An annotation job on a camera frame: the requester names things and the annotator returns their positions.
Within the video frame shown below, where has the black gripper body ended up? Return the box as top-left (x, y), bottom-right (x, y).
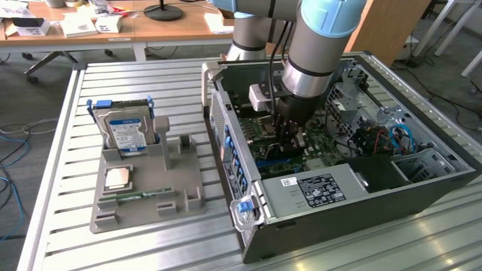
top-left (273, 94), bottom-right (322, 127)

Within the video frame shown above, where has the black graphics card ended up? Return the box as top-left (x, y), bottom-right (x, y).
top-left (260, 142), bottom-right (305, 161)

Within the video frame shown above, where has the CPU socket with cover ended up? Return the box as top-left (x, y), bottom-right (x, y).
top-left (254, 115), bottom-right (309, 149)

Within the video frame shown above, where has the green motherboard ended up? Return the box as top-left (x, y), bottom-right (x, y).
top-left (229, 93), bottom-right (340, 178)

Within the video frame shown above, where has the blue expansion slot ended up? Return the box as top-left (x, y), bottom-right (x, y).
top-left (256, 159), bottom-right (292, 168)

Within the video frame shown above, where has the metal drive cage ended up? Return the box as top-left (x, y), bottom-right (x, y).
top-left (324, 81), bottom-right (416, 155)

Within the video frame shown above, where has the grey power supply unit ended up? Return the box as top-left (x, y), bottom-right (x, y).
top-left (260, 164), bottom-right (369, 218)

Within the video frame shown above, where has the black open PC case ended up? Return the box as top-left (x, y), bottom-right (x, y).
top-left (202, 50), bottom-right (482, 265)

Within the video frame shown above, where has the metal disk bay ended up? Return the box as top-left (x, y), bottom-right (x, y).
top-left (391, 148), bottom-right (460, 184)

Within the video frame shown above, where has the wooden cabinet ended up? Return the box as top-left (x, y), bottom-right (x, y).
top-left (342, 0), bottom-right (433, 65)

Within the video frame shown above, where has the white paper stack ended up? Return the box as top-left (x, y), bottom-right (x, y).
top-left (205, 12), bottom-right (237, 35)

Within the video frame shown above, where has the grey parts rack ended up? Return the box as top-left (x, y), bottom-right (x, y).
top-left (90, 117), bottom-right (208, 234)

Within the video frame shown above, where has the hard disk in blue caddy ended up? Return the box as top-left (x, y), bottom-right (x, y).
top-left (86, 95), bottom-right (162, 156)

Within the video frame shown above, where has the green RAM stick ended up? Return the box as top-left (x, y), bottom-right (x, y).
top-left (98, 187), bottom-right (174, 201)

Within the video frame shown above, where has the silver CPU chip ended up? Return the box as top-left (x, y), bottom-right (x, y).
top-left (105, 168), bottom-right (132, 190)

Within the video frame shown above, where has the white table leg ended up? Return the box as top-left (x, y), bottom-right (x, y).
top-left (461, 50), bottom-right (482, 77)

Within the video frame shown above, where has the black round lamp base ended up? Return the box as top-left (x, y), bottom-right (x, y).
top-left (144, 0), bottom-right (185, 22)

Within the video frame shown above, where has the white box with label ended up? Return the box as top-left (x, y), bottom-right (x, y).
top-left (94, 15), bottom-right (125, 33)

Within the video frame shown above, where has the plain white box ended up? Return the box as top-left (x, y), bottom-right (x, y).
top-left (61, 15), bottom-right (99, 39)

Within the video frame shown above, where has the wooden desk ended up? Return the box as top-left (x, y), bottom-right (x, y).
top-left (0, 0), bottom-right (342, 84)

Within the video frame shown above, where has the white box with black lid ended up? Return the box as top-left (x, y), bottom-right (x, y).
top-left (14, 17), bottom-right (53, 37)

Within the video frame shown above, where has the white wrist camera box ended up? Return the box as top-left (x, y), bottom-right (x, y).
top-left (249, 84), bottom-right (284, 112)

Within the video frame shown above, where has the black camera cable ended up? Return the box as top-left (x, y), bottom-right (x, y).
top-left (268, 21), bottom-right (297, 125)

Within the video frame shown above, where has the red and black wire bundle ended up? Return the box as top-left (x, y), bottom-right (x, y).
top-left (354, 126), bottom-right (393, 155)

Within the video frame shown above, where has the blue wire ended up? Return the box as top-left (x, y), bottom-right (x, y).
top-left (391, 125), bottom-right (417, 155)

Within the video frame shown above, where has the white table frame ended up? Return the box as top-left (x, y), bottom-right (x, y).
top-left (413, 0), bottom-right (482, 57)

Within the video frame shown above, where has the grey floor cable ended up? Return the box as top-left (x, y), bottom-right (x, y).
top-left (0, 118), bottom-right (58, 135)

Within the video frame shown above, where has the blue floor cable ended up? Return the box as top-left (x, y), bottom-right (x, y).
top-left (0, 135), bottom-right (31, 242)

